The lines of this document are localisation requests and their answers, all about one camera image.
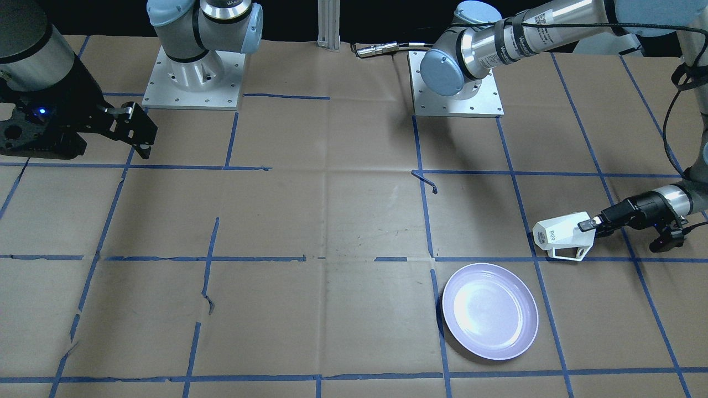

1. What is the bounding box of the silver cable connector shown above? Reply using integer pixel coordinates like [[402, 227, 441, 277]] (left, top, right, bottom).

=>
[[351, 42, 400, 59]]

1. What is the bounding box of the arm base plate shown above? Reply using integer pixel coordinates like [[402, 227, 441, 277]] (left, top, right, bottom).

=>
[[408, 51, 504, 118], [142, 48, 247, 111]]

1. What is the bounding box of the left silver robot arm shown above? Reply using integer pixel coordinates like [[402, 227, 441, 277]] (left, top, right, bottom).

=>
[[420, 1, 707, 260]]

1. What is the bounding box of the white faceted cup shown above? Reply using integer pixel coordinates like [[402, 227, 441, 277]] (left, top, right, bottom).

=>
[[532, 212, 595, 261]]

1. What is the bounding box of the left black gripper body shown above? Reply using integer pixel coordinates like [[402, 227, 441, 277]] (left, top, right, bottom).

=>
[[600, 191, 689, 253]]

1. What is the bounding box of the aluminium frame post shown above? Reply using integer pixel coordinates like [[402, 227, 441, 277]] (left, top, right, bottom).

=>
[[316, 0, 341, 52]]

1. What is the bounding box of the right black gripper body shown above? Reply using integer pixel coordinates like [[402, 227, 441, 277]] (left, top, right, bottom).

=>
[[1, 56, 131, 160]]

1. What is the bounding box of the lavender plate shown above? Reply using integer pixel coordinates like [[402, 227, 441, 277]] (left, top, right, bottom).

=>
[[440, 263, 540, 361]]

